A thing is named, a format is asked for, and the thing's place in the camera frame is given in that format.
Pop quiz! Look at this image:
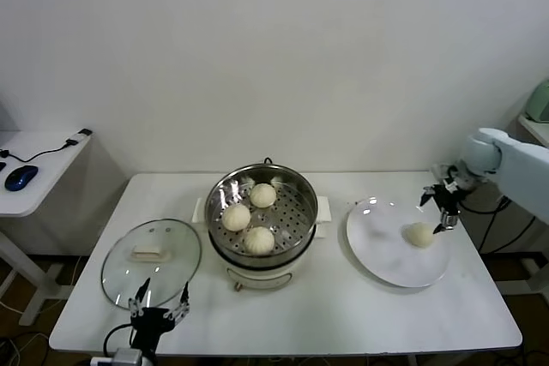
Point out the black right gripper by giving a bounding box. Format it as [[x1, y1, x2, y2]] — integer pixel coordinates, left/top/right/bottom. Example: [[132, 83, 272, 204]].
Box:
[[419, 183, 467, 235]]

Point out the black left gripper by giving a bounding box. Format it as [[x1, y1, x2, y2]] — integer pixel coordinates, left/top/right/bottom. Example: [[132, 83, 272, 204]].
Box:
[[128, 278, 190, 352]]

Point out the white steamed baozi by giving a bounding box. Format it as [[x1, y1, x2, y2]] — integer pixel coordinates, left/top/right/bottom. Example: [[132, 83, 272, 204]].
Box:
[[243, 226, 276, 255], [405, 222, 437, 249], [249, 183, 277, 208], [221, 203, 252, 232]]

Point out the glass lid with cream handle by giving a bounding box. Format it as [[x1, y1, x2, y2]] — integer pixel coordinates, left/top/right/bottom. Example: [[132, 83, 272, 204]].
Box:
[[100, 218, 203, 311]]

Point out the perforated steel steamer basket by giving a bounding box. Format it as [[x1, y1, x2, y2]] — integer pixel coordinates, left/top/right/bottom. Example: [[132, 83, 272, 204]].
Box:
[[204, 163, 319, 258]]

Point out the white round plate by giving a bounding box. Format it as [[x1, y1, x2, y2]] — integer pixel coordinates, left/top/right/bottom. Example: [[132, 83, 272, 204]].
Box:
[[345, 197, 451, 289]]

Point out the cream electric cooker pot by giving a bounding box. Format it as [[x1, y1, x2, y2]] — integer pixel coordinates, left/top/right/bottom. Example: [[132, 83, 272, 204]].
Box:
[[191, 195, 334, 294]]

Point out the white side table with appliance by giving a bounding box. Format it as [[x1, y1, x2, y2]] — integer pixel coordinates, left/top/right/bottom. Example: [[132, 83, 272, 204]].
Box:
[[492, 113, 549, 294]]

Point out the pale green appliance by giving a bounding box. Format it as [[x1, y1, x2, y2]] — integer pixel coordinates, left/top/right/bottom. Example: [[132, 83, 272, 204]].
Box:
[[523, 78, 549, 123]]

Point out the white side table with mouse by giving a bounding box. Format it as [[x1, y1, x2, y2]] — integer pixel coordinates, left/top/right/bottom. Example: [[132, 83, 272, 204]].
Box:
[[0, 128, 94, 327]]

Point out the blue computer mouse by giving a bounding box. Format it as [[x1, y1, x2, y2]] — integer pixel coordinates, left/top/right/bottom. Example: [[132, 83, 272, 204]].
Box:
[[4, 165, 39, 192]]

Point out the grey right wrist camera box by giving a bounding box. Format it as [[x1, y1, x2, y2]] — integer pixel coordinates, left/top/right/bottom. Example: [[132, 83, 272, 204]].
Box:
[[431, 163, 458, 181]]

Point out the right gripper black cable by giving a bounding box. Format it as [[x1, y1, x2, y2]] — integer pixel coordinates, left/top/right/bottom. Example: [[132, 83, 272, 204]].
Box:
[[458, 194, 514, 215]]

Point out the black power cable with brick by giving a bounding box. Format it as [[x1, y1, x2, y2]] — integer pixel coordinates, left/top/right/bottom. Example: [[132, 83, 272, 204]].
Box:
[[478, 198, 540, 255]]

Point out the black cable with adapter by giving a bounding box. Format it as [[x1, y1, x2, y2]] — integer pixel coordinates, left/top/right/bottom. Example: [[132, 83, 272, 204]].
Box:
[[0, 128, 94, 162]]

